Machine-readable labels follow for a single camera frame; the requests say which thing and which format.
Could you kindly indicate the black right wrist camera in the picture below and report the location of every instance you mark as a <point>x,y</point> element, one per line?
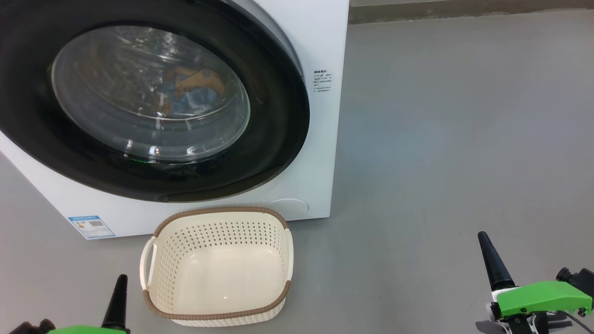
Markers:
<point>580,280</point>

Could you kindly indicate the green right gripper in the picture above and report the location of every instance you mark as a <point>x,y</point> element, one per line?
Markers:
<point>543,297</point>

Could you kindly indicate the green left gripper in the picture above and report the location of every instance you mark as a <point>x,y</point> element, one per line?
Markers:
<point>88,330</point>

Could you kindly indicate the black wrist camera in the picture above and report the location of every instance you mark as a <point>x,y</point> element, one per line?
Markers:
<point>32,328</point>
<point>580,280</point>

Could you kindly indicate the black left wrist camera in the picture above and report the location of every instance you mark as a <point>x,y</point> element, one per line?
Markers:
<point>32,328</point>

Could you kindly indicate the cream perforated laundry basket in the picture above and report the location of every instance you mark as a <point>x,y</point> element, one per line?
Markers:
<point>222,278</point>

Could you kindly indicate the white front-load washing machine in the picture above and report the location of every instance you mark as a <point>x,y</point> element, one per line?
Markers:
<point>325,37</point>

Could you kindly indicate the black glass washing machine door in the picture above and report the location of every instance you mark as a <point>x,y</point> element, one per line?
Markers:
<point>278,116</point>

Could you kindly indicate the blue bear print garment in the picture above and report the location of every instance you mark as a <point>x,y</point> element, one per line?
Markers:
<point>197,102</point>

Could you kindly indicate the round white filter cover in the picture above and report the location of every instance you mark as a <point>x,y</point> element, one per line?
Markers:
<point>290,208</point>

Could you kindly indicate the orange cream blue garment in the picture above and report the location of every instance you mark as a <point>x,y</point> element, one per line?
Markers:
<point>195,79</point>

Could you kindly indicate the blue energy label sticker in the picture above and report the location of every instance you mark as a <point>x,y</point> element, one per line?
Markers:
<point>91,227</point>

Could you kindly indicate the small printed text label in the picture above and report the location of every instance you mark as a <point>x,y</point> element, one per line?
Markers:
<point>323,81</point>

